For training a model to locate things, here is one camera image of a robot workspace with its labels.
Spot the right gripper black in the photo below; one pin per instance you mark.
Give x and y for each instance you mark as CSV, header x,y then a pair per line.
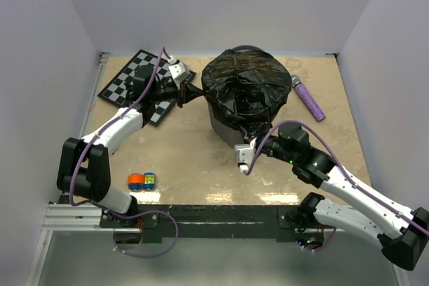
x,y
257,141

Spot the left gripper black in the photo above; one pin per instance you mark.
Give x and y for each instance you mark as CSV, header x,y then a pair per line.
x,y
187,93

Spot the grey plastic trash bin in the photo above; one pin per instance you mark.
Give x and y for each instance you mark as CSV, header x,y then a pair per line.
x,y
228,135

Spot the black plastic trash bag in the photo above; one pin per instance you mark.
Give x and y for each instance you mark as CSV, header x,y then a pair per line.
x,y
246,89

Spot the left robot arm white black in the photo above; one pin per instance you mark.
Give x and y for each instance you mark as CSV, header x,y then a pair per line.
x,y
142,94

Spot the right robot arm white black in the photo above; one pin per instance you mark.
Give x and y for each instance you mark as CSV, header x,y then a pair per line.
x,y
401,232

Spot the purple glitter toy microphone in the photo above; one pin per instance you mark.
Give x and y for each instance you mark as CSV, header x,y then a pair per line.
x,y
307,98

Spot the orange blue toy car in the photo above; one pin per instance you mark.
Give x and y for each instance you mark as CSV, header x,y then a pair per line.
x,y
138,181

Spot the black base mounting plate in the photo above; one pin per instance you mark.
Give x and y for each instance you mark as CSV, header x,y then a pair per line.
x,y
281,223

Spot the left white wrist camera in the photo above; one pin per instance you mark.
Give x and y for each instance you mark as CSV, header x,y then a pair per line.
x,y
178,70

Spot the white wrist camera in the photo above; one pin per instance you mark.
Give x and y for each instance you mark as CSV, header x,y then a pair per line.
x,y
178,70
244,154

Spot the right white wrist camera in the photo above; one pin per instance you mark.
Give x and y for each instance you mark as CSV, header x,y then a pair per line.
x,y
244,154

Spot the aluminium left side rail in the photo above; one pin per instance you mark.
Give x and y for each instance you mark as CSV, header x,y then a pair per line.
x,y
90,105

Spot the aluminium rail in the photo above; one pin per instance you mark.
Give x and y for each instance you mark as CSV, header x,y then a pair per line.
x,y
64,217
90,105

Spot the aluminium front rail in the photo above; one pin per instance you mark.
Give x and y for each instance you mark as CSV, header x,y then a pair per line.
x,y
64,217

